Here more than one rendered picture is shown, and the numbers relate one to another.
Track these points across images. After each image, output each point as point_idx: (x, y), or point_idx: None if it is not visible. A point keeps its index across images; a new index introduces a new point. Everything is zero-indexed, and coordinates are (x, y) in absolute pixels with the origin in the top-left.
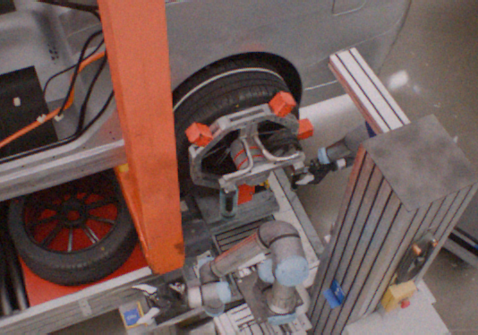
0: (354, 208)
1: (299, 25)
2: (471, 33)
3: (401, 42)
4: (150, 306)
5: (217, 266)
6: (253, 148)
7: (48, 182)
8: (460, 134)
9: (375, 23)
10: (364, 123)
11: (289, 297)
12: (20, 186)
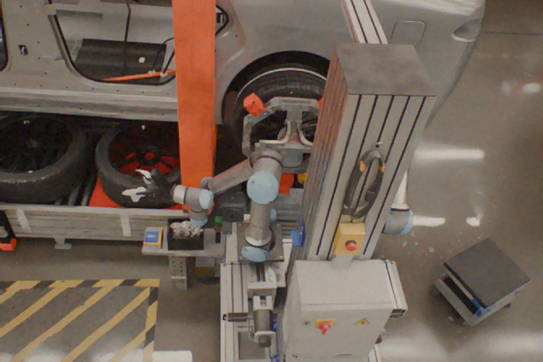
0: (322, 124)
1: None
2: (530, 152)
3: (465, 141)
4: (167, 230)
5: (212, 182)
6: (296, 136)
7: (134, 114)
8: (494, 220)
9: (427, 68)
10: None
11: (261, 227)
12: (111, 107)
